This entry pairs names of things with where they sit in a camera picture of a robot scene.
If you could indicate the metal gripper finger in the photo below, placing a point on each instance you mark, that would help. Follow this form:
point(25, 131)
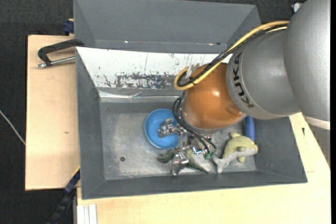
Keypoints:
point(180, 161)
point(165, 129)

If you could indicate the blue bowl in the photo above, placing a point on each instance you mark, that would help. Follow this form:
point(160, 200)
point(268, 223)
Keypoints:
point(153, 128)

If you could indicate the green toy crocodile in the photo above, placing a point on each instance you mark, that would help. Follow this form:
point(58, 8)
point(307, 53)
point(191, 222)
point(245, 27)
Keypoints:
point(197, 164)

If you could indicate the grey and green toy dolphin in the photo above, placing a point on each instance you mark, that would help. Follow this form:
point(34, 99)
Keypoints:
point(236, 149)

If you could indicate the grey metal bin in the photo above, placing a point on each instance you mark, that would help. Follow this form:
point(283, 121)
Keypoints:
point(126, 154)

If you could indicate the blue cylindrical object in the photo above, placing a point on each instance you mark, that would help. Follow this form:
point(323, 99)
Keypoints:
point(249, 127)

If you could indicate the pale wood board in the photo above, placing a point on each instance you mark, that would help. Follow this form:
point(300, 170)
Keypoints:
point(50, 112)

